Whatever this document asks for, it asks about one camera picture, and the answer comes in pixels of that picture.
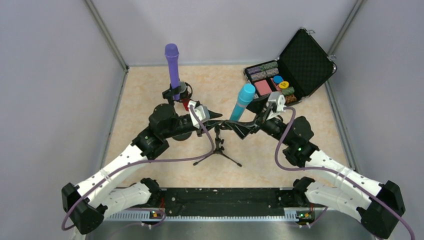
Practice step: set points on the green chip stack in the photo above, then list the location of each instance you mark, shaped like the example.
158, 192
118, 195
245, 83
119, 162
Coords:
288, 91

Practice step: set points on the purple toy microphone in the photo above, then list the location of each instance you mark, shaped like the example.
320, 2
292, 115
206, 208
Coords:
172, 55

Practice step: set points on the black round base stand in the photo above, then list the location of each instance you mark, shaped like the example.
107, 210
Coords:
172, 95

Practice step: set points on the black tripod mic stand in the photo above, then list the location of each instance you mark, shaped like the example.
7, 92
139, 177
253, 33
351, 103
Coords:
218, 149

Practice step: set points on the cyan toy microphone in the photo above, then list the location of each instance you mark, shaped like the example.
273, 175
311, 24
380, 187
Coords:
244, 98

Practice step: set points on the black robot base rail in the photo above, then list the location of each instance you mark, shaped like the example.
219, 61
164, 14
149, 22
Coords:
225, 202

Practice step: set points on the purple chip stack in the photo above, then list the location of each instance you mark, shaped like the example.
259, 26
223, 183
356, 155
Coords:
254, 70

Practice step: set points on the red playing card deck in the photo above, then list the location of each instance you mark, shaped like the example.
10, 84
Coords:
262, 87

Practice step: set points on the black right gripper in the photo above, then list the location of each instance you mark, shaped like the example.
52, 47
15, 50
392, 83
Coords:
257, 120

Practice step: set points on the red glitter microphone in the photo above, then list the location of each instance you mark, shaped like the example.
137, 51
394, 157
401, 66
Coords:
185, 102

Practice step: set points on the black poker chip case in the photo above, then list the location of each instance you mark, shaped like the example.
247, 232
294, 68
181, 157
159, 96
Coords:
303, 63

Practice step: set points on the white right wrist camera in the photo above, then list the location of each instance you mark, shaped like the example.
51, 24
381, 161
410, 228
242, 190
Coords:
276, 104

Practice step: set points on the blue round dealer chip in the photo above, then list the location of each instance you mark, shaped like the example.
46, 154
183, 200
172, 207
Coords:
277, 79

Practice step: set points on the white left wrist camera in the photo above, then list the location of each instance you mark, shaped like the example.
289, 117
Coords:
198, 113

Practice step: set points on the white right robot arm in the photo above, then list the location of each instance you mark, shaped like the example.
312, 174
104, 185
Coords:
377, 206

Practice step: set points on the shock mount tripod stand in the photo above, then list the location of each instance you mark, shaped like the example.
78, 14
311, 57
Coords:
186, 91

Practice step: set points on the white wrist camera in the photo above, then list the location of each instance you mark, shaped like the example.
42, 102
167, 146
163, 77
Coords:
198, 113
276, 104

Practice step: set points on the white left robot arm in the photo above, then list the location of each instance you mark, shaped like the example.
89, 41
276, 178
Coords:
89, 202

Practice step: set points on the yellow round dealer chip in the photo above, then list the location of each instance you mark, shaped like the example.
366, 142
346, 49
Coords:
284, 85

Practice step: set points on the orange black chip stack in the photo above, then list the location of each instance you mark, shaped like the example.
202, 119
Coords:
290, 98

